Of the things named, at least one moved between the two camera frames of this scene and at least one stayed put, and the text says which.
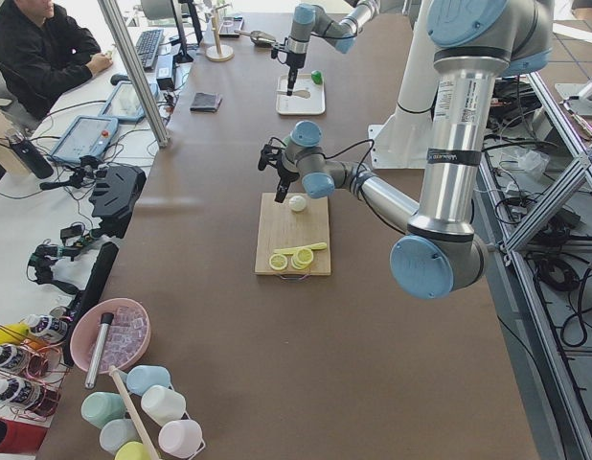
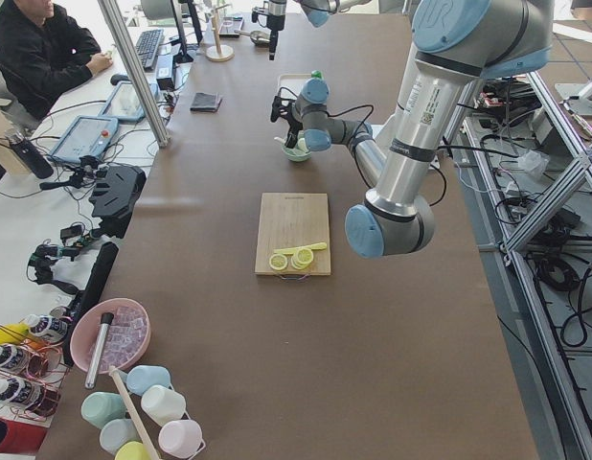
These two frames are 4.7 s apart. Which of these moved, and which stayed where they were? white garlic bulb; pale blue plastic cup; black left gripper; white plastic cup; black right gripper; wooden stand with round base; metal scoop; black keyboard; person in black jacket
Moved: black left gripper; black right gripper; white garlic bulb
Stayed: metal scoop; wooden stand with round base; person in black jacket; pale blue plastic cup; black keyboard; white plastic cup
